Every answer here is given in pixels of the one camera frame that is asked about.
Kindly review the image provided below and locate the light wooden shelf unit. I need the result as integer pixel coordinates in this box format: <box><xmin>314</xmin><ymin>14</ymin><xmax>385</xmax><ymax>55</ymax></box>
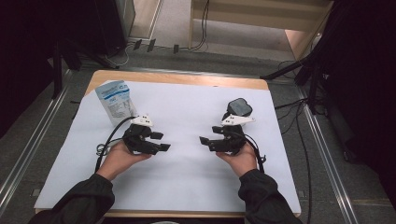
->
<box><xmin>188</xmin><ymin>0</ymin><xmax>335</xmax><ymax>61</ymax></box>

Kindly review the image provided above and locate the black tripod stand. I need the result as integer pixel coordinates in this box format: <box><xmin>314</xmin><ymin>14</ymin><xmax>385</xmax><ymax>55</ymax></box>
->
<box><xmin>260</xmin><ymin>46</ymin><xmax>332</xmax><ymax>115</ymax></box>

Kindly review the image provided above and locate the black hanging cable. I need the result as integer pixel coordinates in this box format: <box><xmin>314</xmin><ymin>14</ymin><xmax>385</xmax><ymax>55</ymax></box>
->
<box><xmin>190</xmin><ymin>0</ymin><xmax>210</xmax><ymax>51</ymax></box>

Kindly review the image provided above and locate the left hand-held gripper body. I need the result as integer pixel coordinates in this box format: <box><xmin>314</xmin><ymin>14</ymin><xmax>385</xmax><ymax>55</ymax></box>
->
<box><xmin>122</xmin><ymin>113</ymin><xmax>157</xmax><ymax>156</ymax></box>

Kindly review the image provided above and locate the person's right hand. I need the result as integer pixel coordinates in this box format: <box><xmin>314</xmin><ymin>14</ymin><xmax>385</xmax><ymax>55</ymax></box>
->
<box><xmin>216</xmin><ymin>143</ymin><xmax>259</xmax><ymax>177</ymax></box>

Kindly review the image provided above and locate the dark cabinet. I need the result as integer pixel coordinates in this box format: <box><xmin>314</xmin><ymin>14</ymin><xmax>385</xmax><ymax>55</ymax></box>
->
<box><xmin>92</xmin><ymin>0</ymin><xmax>136</xmax><ymax>58</ymax></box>

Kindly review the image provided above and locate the clear jar with black lid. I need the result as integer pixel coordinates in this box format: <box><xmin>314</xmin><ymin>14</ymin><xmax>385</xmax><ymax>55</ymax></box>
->
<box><xmin>222</xmin><ymin>97</ymin><xmax>253</xmax><ymax>122</ymax></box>

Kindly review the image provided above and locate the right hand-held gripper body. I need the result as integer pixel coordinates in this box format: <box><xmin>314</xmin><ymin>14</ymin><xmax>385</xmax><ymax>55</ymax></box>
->
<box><xmin>218</xmin><ymin>114</ymin><xmax>256</xmax><ymax>156</ymax></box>

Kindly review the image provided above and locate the white floor cable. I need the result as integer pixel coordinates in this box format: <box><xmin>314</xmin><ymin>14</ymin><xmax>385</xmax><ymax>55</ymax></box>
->
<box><xmin>104</xmin><ymin>42</ymin><xmax>135</xmax><ymax>68</ymax></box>

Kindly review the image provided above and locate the wooden table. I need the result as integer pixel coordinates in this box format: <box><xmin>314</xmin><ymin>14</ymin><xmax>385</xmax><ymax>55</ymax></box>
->
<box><xmin>34</xmin><ymin>69</ymin><xmax>302</xmax><ymax>218</ymax></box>

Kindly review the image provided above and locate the black floor cable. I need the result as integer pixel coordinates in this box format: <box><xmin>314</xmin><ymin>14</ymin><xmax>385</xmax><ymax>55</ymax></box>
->
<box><xmin>275</xmin><ymin>60</ymin><xmax>313</xmax><ymax>224</ymax></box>

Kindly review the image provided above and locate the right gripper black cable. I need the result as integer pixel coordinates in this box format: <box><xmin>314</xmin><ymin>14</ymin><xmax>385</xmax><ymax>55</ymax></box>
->
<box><xmin>242</xmin><ymin>133</ymin><xmax>267</xmax><ymax>175</ymax></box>

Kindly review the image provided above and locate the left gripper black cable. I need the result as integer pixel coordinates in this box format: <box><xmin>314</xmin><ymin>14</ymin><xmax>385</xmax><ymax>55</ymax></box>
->
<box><xmin>94</xmin><ymin>116</ymin><xmax>138</xmax><ymax>174</ymax></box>

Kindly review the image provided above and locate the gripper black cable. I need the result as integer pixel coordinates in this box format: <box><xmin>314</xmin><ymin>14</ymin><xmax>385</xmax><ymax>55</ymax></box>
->
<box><xmin>242</xmin><ymin>133</ymin><xmax>267</xmax><ymax>175</ymax></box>
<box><xmin>94</xmin><ymin>116</ymin><xmax>138</xmax><ymax>174</ymax></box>

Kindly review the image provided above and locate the white paper sheet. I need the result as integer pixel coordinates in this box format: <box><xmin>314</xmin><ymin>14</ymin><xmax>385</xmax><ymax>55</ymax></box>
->
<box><xmin>34</xmin><ymin>79</ymin><xmax>302</xmax><ymax>214</ymax></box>

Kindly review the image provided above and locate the black metal stand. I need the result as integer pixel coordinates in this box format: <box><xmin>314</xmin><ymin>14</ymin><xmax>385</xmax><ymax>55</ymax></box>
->
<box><xmin>46</xmin><ymin>36</ymin><xmax>120</xmax><ymax>99</ymax></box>

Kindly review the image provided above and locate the person's left hand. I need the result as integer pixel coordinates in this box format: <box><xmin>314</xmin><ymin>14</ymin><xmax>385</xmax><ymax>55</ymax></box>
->
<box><xmin>96</xmin><ymin>141</ymin><xmax>152</xmax><ymax>181</ymax></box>

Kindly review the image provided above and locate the blue and white pouch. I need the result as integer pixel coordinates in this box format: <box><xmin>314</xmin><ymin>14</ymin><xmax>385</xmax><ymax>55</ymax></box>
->
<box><xmin>94</xmin><ymin>79</ymin><xmax>138</xmax><ymax>127</ymax></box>

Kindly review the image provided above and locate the metal floor rail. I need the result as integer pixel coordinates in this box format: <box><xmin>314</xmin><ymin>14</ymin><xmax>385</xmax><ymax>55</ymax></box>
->
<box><xmin>0</xmin><ymin>69</ymin><xmax>75</xmax><ymax>216</ymax></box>
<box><xmin>295</xmin><ymin>85</ymin><xmax>360</xmax><ymax>224</ymax></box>

